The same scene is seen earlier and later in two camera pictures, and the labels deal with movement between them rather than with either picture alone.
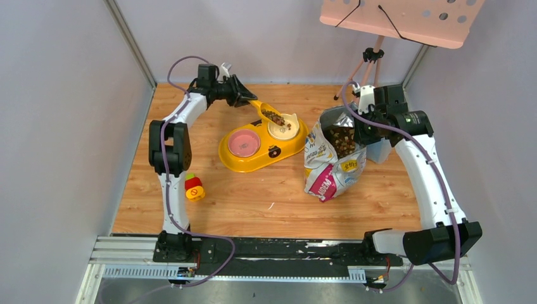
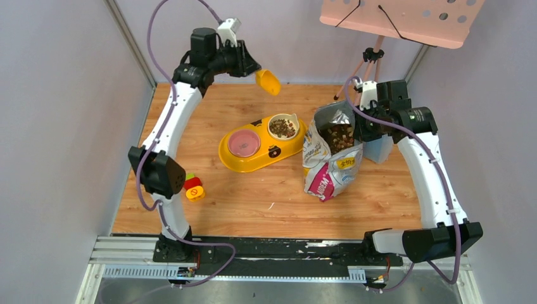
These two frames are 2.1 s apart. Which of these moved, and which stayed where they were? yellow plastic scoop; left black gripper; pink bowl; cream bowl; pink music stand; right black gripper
Moved: yellow plastic scoop; left black gripper
Stayed: cream bowl; pink music stand; right black gripper; pink bowl
